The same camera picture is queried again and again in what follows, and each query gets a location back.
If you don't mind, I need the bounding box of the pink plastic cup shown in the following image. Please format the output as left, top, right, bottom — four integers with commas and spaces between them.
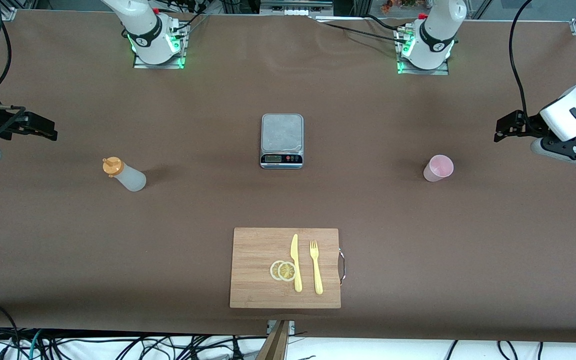
423, 154, 455, 183

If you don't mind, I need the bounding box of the sauce bottle with orange cap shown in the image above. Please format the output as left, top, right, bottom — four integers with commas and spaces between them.
102, 156, 147, 193

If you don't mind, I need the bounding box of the brown table cover sheet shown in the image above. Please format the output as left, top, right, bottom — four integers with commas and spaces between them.
0, 9, 576, 344

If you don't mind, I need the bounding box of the silver digital kitchen scale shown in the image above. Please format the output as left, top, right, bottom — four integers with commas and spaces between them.
260, 113, 305, 170

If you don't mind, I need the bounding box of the yellow plastic fork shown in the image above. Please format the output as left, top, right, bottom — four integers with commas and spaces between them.
309, 240, 324, 295

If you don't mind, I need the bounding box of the white power strip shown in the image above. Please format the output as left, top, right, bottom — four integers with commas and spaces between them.
278, 7, 320, 17

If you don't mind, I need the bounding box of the yellow plastic knife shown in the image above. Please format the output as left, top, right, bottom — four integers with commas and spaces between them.
290, 234, 303, 293

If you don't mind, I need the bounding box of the wooden cutting board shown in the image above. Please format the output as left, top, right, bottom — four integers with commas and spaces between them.
229, 227, 346, 309

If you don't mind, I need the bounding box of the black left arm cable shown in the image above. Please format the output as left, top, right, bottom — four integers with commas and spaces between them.
508, 0, 541, 131

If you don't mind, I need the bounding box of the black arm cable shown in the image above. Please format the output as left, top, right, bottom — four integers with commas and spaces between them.
0, 0, 14, 97
508, 0, 541, 131

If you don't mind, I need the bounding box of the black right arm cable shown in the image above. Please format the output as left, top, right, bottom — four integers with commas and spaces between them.
0, 0, 14, 97

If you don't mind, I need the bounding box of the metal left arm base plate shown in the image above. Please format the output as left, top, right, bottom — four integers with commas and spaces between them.
397, 30, 450, 76

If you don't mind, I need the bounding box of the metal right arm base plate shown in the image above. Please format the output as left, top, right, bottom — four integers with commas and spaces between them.
133, 22, 189, 70

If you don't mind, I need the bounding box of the black cable on table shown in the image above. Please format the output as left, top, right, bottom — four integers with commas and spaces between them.
313, 15, 411, 46

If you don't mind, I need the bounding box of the teal floor cable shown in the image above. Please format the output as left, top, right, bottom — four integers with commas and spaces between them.
27, 329, 45, 360

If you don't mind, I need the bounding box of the looped black floor cable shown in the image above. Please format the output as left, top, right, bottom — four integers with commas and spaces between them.
497, 341, 520, 360

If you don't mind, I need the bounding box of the metal corner bracket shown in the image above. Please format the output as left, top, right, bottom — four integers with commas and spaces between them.
266, 320, 296, 337

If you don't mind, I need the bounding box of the wooden post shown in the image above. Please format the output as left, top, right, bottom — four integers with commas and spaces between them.
255, 320, 291, 360

